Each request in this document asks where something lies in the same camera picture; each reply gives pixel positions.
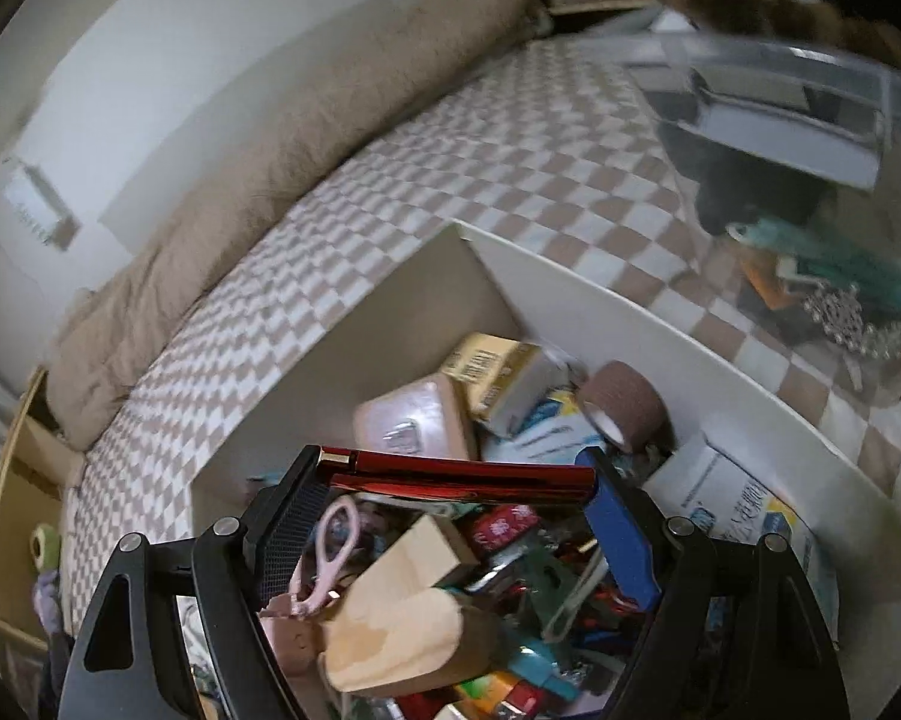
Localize green tape roll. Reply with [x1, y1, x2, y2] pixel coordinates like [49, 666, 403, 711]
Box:
[31, 525, 63, 568]

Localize white wall sign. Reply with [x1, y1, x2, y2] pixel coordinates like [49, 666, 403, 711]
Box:
[0, 157, 82, 248]

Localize clear plastic bin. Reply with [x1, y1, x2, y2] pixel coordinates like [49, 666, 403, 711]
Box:
[570, 11, 901, 398]

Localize purple plush toy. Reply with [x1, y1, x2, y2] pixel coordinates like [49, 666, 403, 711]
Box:
[34, 570, 68, 635]

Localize red snack packet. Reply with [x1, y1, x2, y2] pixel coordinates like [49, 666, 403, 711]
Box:
[469, 505, 542, 557]

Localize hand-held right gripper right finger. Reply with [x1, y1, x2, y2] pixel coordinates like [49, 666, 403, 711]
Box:
[581, 448, 849, 720]

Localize yellow carton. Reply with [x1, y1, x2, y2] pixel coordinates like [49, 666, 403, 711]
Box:
[439, 332, 551, 437]

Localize brown bandage roll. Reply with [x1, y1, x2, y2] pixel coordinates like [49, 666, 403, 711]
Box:
[576, 360, 666, 455]

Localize white medicine box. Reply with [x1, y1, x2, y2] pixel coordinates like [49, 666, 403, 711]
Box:
[644, 435, 842, 620]

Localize pink scissors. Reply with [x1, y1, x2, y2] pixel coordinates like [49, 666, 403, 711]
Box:
[289, 499, 363, 620]

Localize white headboard panel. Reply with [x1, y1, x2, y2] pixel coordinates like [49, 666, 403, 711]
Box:
[98, 0, 459, 256]

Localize white storage box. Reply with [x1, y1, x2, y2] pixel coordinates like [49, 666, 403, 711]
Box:
[191, 221, 901, 720]

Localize blue white packet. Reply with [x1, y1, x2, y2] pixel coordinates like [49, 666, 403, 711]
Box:
[484, 388, 609, 466]

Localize red glossy pen box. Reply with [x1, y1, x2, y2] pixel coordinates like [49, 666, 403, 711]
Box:
[319, 447, 599, 505]

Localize beige fluffy blanket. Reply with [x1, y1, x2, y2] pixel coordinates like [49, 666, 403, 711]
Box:
[46, 0, 551, 452]

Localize white grey book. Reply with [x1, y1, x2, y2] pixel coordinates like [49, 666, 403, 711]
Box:
[689, 64, 888, 190]

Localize silver tiara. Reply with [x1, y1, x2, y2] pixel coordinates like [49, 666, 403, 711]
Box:
[801, 283, 901, 362]

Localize checkered bedsheet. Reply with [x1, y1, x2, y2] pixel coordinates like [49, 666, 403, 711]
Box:
[61, 37, 901, 616]

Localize oval wooden board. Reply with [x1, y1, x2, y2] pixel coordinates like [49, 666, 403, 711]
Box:
[322, 589, 497, 692]

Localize rounded wooden block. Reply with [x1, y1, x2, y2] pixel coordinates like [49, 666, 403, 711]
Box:
[352, 514, 483, 610]

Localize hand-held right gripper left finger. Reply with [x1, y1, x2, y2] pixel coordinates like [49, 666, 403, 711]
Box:
[61, 446, 330, 720]

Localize wooden bedside shelf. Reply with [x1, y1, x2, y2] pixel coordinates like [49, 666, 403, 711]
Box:
[0, 367, 84, 657]

